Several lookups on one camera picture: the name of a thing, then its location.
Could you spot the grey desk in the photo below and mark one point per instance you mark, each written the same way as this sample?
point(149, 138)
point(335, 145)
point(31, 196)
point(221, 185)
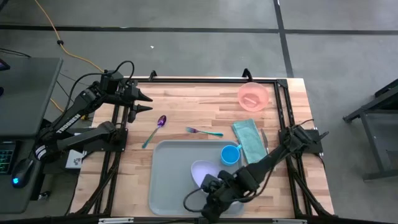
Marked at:
point(28, 96)

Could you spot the black computer mouse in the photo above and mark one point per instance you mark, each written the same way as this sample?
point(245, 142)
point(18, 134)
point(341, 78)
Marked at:
point(21, 172)

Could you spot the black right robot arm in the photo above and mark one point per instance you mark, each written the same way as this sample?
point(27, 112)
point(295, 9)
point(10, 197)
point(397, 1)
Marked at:
point(267, 161)

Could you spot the blue plastic cup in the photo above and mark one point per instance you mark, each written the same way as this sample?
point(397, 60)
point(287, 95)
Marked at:
point(230, 155)

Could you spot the black aluminium table frame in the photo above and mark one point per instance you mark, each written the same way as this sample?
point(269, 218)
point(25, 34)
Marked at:
point(202, 81)

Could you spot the dark keyboard shelf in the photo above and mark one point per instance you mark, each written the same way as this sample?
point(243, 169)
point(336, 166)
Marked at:
point(18, 199)

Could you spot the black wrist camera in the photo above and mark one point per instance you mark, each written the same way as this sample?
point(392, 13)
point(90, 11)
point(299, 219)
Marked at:
point(111, 81)
point(210, 184)

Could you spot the iridescent table knife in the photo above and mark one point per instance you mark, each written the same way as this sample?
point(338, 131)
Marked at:
point(264, 138)

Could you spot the backlit keyboard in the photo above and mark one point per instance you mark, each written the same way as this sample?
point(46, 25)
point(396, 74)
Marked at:
point(6, 161)

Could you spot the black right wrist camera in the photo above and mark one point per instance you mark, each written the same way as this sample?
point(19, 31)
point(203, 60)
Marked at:
point(210, 184)

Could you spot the grey plastic tray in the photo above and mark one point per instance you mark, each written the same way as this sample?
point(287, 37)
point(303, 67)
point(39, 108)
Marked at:
point(171, 186)

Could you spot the teal cloth napkin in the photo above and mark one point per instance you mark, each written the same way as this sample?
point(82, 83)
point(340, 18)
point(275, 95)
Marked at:
point(248, 141)

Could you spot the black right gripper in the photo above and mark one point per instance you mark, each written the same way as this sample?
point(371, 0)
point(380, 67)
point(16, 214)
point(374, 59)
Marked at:
point(224, 199)

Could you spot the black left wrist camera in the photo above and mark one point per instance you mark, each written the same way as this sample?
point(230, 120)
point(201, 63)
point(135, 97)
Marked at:
point(111, 81)

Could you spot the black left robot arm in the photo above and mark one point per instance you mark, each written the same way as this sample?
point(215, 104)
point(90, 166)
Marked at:
point(71, 118)

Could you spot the lavender plastic plate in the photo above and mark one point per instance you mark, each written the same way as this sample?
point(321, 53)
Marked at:
point(203, 169)

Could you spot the iridescent purple-teal fork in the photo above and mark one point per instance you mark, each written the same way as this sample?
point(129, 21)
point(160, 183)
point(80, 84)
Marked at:
point(205, 132)

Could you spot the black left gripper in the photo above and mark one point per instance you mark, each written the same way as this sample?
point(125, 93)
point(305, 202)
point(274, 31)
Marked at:
point(129, 93)

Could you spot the dark metal side table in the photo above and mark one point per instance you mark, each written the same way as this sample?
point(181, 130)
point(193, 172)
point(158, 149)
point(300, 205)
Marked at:
point(382, 130)

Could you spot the iridescent purple-teal spoon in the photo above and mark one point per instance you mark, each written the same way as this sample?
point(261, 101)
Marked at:
point(161, 120)

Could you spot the pink translucent bowl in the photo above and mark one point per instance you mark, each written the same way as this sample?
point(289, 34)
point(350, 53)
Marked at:
point(253, 96)

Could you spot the white printed box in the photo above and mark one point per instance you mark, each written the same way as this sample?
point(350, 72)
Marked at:
point(74, 160)

